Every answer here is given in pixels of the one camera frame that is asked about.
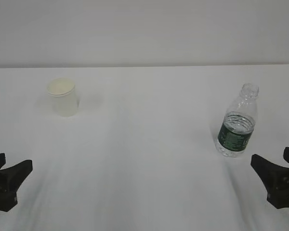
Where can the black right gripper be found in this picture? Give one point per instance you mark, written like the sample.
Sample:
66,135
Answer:
275,179

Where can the clear water bottle green label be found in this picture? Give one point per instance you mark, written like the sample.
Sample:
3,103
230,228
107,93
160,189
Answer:
239,122

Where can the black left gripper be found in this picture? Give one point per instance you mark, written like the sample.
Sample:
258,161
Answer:
10,181

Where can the white paper cup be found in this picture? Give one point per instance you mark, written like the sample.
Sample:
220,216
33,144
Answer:
63,96

